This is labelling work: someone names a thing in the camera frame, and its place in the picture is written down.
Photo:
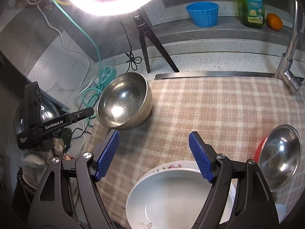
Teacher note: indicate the blue silicone cup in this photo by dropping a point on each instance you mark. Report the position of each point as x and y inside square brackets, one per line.
[202, 14]

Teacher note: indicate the large stainless steel bowl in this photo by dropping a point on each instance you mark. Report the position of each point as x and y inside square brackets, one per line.
[121, 102]

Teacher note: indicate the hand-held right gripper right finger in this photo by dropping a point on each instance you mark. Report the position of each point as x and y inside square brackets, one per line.
[201, 157]

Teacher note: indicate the chrome faucet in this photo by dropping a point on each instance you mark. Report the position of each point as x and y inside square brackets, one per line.
[292, 43]

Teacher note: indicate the small red steel bowl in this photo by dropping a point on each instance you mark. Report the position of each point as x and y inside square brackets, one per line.
[278, 157]

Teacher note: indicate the white plate with pink blossoms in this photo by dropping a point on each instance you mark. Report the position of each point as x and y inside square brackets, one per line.
[171, 165]

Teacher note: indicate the white plate with branch print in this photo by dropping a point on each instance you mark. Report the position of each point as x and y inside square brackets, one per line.
[166, 195]

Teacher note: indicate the steel pot lid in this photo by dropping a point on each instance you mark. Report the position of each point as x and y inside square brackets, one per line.
[47, 114]

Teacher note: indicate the black tripod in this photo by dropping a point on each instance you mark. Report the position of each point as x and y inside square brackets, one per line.
[145, 43]

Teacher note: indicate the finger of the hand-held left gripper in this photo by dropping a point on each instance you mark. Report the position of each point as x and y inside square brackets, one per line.
[81, 114]

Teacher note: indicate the green dish soap bottle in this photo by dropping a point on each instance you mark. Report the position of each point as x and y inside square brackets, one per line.
[250, 7]

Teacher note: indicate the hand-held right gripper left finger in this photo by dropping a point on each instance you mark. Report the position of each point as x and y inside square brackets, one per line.
[108, 156]

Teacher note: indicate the dark green mesh scrubber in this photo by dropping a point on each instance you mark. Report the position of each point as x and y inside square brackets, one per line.
[65, 138]

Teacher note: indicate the orange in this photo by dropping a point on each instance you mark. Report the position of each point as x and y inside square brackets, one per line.
[274, 21]

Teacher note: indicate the beige checkered cloth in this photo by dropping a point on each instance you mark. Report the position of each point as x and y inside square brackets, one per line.
[202, 112]

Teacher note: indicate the person's left hand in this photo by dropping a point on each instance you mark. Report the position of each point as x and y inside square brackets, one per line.
[33, 161]

